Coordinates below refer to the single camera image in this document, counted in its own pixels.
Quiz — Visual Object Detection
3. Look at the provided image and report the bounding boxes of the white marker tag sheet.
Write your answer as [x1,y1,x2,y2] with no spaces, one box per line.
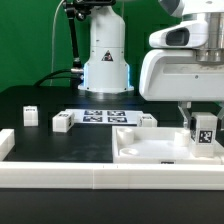
[67,109,143,125]

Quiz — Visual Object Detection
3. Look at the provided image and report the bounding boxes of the black cable bundle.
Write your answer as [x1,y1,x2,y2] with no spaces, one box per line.
[33,68,84,88]

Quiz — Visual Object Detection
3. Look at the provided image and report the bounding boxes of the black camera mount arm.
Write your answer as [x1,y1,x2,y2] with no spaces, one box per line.
[63,0,116,68]

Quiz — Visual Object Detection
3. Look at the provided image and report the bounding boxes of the white cable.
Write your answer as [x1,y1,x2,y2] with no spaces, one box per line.
[49,0,66,87]

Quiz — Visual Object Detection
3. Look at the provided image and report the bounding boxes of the white square table top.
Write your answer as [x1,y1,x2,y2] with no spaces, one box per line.
[112,126,224,165]

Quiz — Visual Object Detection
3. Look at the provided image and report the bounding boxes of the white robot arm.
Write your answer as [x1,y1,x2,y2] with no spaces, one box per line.
[81,0,224,127]

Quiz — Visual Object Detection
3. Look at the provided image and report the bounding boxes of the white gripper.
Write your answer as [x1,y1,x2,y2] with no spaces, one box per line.
[139,14,224,131]

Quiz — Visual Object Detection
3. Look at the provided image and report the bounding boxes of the white U-shaped fence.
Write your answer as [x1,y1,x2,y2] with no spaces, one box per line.
[0,129,224,190]

